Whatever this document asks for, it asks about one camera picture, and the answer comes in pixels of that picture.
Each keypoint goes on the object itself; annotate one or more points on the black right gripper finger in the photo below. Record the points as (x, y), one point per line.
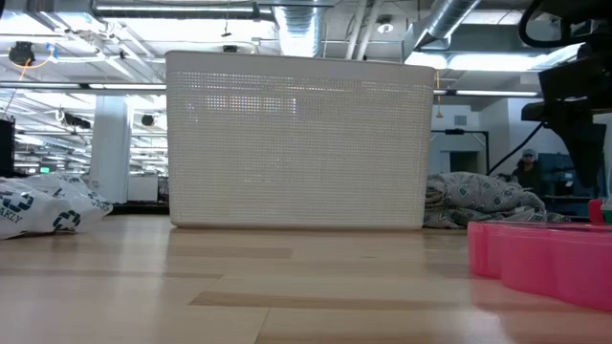
(585, 153)

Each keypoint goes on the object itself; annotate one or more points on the pink flower-shaped container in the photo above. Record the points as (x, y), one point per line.
(550, 263)

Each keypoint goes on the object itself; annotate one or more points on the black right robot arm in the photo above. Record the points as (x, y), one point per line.
(590, 14)

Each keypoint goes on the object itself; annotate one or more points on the white perforated plastic basket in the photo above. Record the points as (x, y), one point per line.
(300, 143)

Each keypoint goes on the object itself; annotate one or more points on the person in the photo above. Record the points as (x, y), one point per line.
(528, 172)

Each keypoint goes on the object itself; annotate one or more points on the grey patterned cloth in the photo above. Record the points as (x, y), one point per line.
(483, 200)

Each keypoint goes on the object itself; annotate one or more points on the white building pillar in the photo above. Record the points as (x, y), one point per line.
(110, 148)

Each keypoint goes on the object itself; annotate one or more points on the long ceiling light strip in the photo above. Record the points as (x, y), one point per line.
(81, 86)

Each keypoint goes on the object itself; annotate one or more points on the white plastic bag blue print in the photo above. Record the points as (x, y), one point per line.
(43, 205)

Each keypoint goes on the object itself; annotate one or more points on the black monitor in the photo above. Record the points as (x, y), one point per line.
(6, 148)

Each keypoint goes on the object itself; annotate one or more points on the black rectangular frame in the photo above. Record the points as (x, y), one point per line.
(487, 148)

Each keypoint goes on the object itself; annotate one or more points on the silver slanted ceiling duct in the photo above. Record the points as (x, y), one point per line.
(449, 16)

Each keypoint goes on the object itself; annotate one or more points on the silver ribbed ceiling duct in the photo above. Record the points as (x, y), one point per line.
(299, 31)

